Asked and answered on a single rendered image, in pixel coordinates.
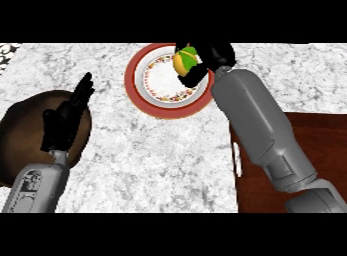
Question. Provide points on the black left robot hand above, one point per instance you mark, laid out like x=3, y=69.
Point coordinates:
x=65, y=120

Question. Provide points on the brown wooden pan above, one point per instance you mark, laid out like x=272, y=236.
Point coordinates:
x=18, y=140

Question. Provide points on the dark red wooden tray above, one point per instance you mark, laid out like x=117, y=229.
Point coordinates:
x=328, y=160

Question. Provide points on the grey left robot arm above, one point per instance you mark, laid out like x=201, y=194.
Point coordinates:
x=35, y=186

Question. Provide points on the red-rimmed floral plate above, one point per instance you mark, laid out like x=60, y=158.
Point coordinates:
x=161, y=93

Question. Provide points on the yellow lemon with green leaf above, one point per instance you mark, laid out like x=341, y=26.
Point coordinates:
x=184, y=61

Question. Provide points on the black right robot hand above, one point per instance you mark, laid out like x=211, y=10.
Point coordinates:
x=214, y=55

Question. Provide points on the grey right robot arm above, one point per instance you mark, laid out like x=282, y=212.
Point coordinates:
x=266, y=133

